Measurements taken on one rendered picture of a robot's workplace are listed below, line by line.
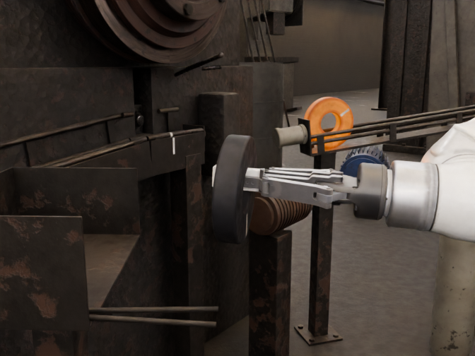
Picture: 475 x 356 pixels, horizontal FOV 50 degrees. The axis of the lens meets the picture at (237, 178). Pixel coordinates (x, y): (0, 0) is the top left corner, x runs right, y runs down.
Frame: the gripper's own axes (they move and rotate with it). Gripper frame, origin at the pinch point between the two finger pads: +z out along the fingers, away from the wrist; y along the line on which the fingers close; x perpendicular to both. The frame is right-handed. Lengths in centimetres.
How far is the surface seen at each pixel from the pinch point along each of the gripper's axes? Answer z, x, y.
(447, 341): -51, -63, 78
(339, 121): -13, -1, 88
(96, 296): 14.8, -14.0, -13.7
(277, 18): 113, 83, 850
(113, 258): 17.3, -13.2, -3.4
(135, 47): 32, 17, 40
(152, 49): 30, 17, 44
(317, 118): -7, 0, 84
